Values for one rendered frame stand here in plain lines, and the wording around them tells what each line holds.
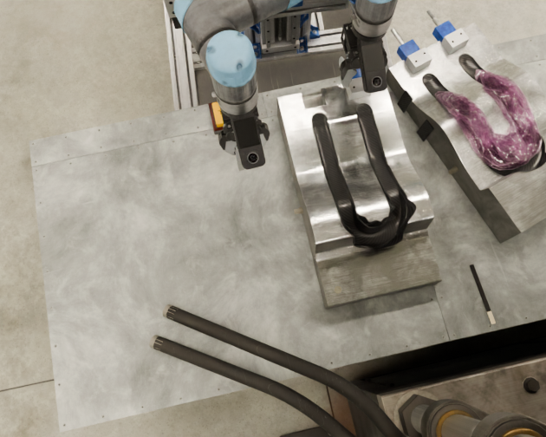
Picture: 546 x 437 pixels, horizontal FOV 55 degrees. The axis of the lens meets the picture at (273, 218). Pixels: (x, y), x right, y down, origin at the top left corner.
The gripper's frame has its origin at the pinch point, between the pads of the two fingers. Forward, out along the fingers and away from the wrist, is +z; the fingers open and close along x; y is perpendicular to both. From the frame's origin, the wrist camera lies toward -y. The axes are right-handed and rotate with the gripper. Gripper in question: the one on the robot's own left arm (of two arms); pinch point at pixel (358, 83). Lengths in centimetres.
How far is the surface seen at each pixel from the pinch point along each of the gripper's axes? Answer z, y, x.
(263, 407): 91, -71, 41
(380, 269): 5.2, -42.5, 5.8
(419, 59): 2.9, 4.6, -17.0
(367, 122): 3.0, -8.6, -0.1
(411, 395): 12, -70, 5
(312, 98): 4.8, 1.3, 10.5
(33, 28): 91, 107, 108
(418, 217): -2.0, -34.4, -3.5
